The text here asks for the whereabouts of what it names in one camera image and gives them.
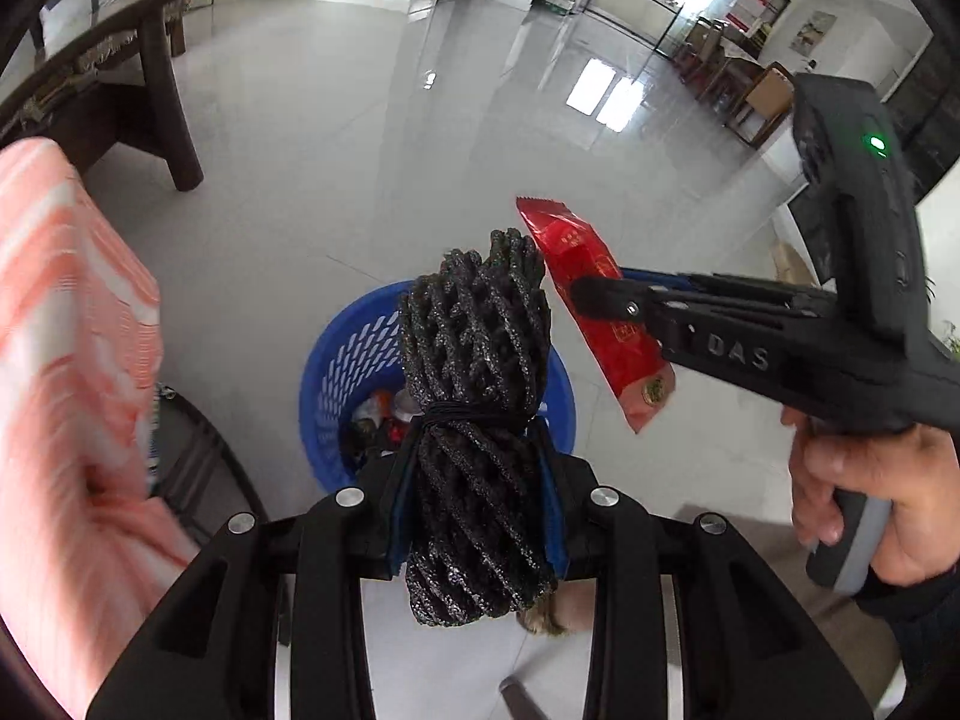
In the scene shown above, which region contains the red snack wrapper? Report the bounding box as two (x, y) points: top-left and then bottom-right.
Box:
(516, 197), (675, 434)

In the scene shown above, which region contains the black foam net bundle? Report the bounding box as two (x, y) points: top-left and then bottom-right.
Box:
(398, 227), (555, 628)

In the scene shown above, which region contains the dark wooden coffee table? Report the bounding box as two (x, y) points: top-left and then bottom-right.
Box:
(2, 0), (203, 192)

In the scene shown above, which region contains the grey white cushion right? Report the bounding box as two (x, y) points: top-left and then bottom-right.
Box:
(40, 0), (140, 47)

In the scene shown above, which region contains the blue plastic trash basket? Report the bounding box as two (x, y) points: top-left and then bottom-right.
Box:
(298, 278), (580, 496)

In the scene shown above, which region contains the orange white striped tablecloth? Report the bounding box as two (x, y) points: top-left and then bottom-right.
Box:
(2, 138), (197, 718)

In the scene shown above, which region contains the person's right hand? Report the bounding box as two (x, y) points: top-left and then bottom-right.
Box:
(781, 408), (958, 587)

